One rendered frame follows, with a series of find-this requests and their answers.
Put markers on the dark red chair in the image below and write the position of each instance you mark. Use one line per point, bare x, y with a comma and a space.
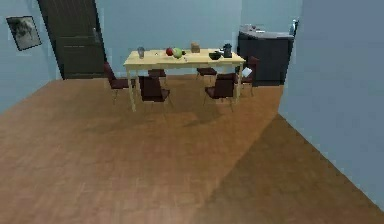
115, 81
206, 71
157, 72
151, 89
251, 71
221, 88

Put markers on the pale yellow dining table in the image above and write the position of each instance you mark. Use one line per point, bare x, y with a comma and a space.
186, 60

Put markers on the black bowl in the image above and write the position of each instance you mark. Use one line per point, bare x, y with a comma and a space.
214, 55

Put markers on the green round fruit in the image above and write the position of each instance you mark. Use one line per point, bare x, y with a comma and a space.
177, 53

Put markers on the red apple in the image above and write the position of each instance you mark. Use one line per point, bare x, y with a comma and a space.
169, 51

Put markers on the brown bread loaf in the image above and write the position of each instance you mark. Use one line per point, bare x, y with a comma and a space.
195, 47

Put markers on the white paper sheet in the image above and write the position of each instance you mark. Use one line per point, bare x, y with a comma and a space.
246, 71

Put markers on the black kettle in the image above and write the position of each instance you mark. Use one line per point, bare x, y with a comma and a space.
227, 51

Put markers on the grey glass cup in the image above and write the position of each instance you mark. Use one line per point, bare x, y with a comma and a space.
141, 52

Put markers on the dark grey kitchen counter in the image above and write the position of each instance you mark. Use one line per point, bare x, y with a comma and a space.
265, 55

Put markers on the pale blue bottle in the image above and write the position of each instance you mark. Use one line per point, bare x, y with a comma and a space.
293, 27

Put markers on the dark brown room door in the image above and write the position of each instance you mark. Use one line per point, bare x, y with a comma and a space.
75, 40

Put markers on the framed grey wall picture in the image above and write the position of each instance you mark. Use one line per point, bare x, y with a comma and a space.
24, 32

